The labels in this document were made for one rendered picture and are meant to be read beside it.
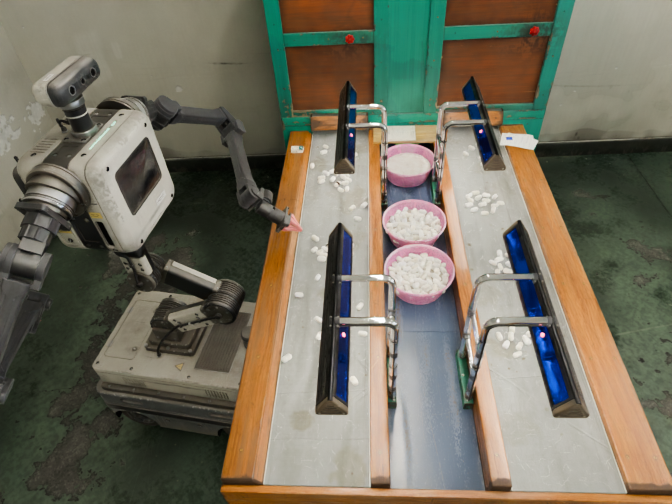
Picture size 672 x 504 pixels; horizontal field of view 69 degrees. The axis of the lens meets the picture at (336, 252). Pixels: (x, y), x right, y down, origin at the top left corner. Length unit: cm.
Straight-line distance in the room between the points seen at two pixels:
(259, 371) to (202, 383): 43
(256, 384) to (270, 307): 31
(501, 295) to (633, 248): 163
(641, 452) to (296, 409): 98
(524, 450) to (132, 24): 308
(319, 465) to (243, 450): 22
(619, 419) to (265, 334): 112
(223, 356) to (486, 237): 118
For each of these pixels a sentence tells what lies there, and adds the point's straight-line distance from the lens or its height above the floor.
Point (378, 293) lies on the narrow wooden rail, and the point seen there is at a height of 76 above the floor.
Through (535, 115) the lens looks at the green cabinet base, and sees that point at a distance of 280.
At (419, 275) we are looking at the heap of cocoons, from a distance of 193.
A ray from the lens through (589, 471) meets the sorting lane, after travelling 163.
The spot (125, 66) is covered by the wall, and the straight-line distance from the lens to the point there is 365.
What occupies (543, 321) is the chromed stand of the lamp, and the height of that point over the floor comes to 112.
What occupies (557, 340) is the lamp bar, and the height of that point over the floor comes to 111.
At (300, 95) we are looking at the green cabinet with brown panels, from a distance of 263.
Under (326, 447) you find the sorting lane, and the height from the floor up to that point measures 74.
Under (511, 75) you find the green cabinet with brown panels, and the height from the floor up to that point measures 102.
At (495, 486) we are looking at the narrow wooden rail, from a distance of 152.
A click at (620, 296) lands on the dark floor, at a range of 310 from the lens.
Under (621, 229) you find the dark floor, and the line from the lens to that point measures 351.
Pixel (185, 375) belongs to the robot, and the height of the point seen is 47.
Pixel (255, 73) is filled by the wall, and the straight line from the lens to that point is 344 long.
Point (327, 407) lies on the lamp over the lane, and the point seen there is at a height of 108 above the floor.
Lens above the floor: 216
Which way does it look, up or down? 45 degrees down
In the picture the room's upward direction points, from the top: 5 degrees counter-clockwise
